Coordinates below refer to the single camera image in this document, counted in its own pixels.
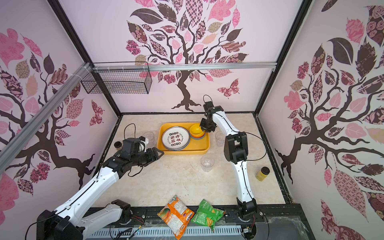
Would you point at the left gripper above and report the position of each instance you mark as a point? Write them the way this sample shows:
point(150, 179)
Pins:
point(155, 156)

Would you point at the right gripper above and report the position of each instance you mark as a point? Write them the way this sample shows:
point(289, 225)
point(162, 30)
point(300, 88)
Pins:
point(203, 128)

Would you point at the yellow bowl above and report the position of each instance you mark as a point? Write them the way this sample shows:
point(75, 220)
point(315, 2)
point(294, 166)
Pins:
point(196, 129)

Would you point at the orange bowl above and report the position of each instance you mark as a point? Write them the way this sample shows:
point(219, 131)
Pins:
point(198, 135)

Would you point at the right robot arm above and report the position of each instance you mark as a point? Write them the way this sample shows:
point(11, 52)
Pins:
point(236, 152)

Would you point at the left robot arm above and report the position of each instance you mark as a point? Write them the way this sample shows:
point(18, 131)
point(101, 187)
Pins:
point(70, 222)

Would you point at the clear cup right of bin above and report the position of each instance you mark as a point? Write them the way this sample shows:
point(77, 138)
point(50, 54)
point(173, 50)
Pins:
point(220, 139)

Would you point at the clear cup of bin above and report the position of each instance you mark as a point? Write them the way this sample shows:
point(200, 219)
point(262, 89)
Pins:
point(151, 138)
point(220, 139)

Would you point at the clear cup left of bin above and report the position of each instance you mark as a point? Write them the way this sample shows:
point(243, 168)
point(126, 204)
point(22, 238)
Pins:
point(151, 138)

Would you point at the yellow plastic bin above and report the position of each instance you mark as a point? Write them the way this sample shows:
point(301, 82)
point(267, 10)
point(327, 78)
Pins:
point(195, 147)

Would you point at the clear cup near bowls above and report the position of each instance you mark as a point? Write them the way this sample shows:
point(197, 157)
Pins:
point(207, 163)

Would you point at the black-capped bottle left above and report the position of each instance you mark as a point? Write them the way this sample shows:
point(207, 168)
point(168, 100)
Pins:
point(118, 145)

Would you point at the orange snack bag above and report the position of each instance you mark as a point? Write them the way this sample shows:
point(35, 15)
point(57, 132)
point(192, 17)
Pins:
point(176, 215)

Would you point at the yellow jar black lid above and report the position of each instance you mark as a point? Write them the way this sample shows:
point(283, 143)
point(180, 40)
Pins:
point(263, 173)

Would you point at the green snack bag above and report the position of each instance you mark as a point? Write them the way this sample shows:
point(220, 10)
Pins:
point(207, 215)

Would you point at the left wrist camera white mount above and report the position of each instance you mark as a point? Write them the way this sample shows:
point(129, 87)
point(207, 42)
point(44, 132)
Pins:
point(143, 143)

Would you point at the black wire basket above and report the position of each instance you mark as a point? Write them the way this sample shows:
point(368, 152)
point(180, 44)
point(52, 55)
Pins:
point(118, 78)

